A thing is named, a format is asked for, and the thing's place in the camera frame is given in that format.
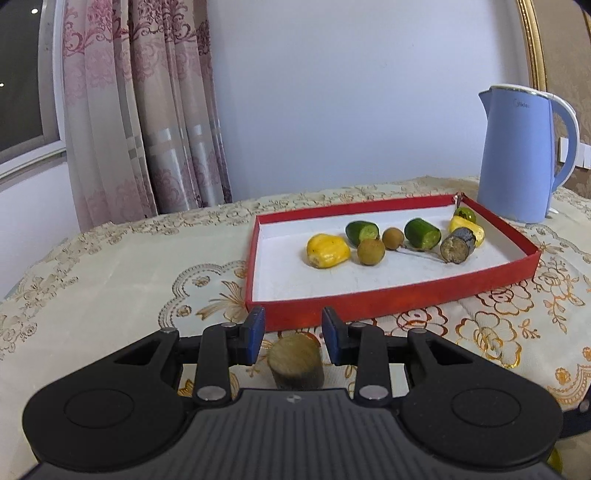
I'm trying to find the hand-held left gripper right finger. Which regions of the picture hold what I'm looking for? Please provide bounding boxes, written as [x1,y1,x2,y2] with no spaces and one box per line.
[322,307,467,407]

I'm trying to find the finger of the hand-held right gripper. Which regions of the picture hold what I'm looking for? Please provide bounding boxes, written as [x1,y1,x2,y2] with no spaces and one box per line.
[561,401,591,444]

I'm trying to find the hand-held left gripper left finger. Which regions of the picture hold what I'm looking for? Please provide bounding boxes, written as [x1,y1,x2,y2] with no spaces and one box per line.
[113,306,267,406]

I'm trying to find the pale brown sugarcane piece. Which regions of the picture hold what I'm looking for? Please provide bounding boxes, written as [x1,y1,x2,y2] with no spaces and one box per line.
[268,335,324,389]

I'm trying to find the red cardboard tray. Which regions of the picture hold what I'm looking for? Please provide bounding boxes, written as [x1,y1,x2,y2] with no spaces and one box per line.
[245,194,542,332]

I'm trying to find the large brown longan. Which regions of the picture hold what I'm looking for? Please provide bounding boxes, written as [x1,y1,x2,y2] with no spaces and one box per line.
[357,238,386,266]

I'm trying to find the short green cucumber piece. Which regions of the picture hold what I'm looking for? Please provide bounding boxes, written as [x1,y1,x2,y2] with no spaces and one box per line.
[345,221,380,247]

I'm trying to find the long green cucumber piece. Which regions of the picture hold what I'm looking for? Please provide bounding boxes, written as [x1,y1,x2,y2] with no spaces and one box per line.
[404,218,442,251]

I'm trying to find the dark-skinned sugarcane piece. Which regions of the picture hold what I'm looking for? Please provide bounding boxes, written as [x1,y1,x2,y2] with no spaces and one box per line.
[440,227,478,265]

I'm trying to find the small yellow jackfruit piece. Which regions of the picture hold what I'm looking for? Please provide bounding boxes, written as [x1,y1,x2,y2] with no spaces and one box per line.
[306,234,352,269]

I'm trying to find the thin brown twig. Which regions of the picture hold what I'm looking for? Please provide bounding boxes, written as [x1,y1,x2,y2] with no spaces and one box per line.
[396,247,451,265]

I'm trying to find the large yellow jackfruit piece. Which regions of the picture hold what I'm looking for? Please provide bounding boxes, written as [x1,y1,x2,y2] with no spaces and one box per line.
[449,216,485,248]

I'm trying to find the pink floral curtain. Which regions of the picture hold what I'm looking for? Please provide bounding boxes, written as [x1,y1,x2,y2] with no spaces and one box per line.
[62,0,234,232]

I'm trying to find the blue electric kettle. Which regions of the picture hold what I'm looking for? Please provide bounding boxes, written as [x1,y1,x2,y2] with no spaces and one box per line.
[475,84,580,223]

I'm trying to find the white wall switch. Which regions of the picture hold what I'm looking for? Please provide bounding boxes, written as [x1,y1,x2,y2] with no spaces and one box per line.
[556,137,591,169]

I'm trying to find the window with white frame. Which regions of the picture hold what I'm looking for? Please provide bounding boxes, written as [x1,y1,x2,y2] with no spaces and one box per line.
[0,0,68,183]

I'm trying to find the gold ornate frame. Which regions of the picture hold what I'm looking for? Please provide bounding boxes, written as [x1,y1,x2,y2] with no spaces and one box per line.
[515,0,550,93]

